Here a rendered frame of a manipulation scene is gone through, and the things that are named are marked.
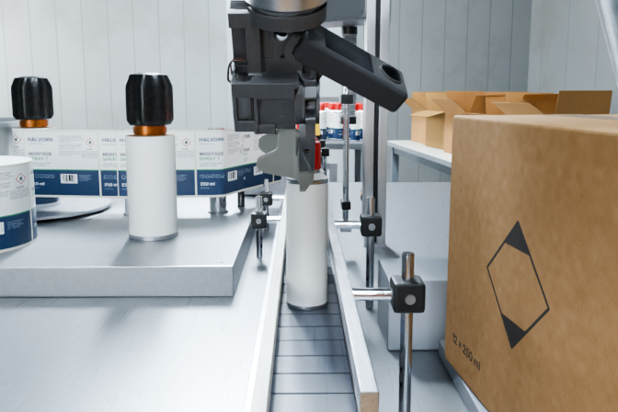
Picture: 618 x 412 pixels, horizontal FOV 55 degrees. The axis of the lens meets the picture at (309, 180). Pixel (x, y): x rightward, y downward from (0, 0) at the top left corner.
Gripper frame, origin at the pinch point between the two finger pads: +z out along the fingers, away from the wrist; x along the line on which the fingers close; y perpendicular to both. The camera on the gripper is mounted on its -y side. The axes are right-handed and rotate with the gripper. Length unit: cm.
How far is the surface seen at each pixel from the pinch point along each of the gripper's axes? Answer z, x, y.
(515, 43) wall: 188, -429, -186
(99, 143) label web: 33, -55, 44
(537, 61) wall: 194, -409, -201
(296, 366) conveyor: 9.9, 16.6, 1.3
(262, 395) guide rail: 0.8, 25.4, 3.8
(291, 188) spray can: 4.7, -4.4, 2.0
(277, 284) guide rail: 14.2, 2.3, 3.8
